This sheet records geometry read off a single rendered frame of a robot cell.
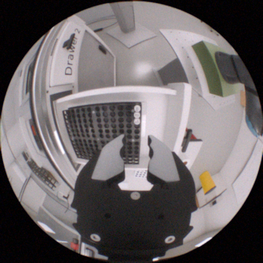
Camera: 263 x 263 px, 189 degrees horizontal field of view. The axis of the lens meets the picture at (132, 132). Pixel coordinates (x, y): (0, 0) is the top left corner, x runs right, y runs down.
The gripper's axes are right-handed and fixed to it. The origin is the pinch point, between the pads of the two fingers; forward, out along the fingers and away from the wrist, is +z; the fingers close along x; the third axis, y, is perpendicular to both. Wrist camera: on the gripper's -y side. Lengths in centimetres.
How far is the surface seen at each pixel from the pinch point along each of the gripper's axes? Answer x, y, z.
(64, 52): -21.2, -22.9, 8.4
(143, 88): 1.3, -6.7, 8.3
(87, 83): -24.2, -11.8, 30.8
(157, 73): 24, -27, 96
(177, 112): 9.1, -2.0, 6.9
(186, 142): 13.3, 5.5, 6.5
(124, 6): -8, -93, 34
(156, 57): 23, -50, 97
